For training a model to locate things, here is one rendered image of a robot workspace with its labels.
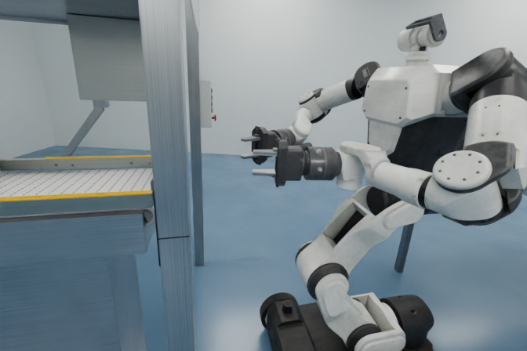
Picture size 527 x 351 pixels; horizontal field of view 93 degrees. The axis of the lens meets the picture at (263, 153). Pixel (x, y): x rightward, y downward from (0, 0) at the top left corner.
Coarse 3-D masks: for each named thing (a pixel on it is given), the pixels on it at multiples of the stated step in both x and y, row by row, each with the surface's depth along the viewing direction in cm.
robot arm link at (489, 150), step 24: (504, 96) 46; (480, 120) 46; (504, 120) 43; (480, 144) 42; (504, 144) 40; (456, 168) 41; (480, 168) 39; (504, 168) 37; (456, 192) 40; (504, 192) 43; (504, 216) 43
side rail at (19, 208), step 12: (0, 204) 47; (12, 204) 48; (24, 204) 48; (36, 204) 49; (48, 204) 49; (60, 204) 50; (72, 204) 50; (84, 204) 50; (96, 204) 51; (108, 204) 52; (120, 204) 52; (132, 204) 53; (144, 204) 53
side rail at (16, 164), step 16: (0, 160) 69; (16, 160) 69; (32, 160) 70; (48, 160) 71; (64, 160) 72; (80, 160) 73; (96, 160) 74; (112, 160) 75; (128, 160) 76; (144, 160) 77
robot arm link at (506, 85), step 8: (512, 64) 49; (520, 64) 49; (512, 72) 49; (520, 72) 49; (496, 80) 49; (504, 80) 48; (512, 80) 48; (520, 80) 48; (480, 88) 52; (488, 88) 49; (496, 88) 48; (504, 88) 47; (512, 88) 47; (520, 88) 47; (480, 96) 50; (520, 96) 46; (472, 104) 51
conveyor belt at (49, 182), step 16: (0, 176) 67; (16, 176) 67; (32, 176) 68; (48, 176) 68; (64, 176) 68; (80, 176) 69; (96, 176) 69; (112, 176) 70; (128, 176) 70; (144, 176) 71; (0, 192) 58; (16, 192) 58; (32, 192) 59; (48, 192) 59; (64, 192) 60; (80, 192) 60; (96, 192) 60; (128, 208) 54; (144, 208) 55
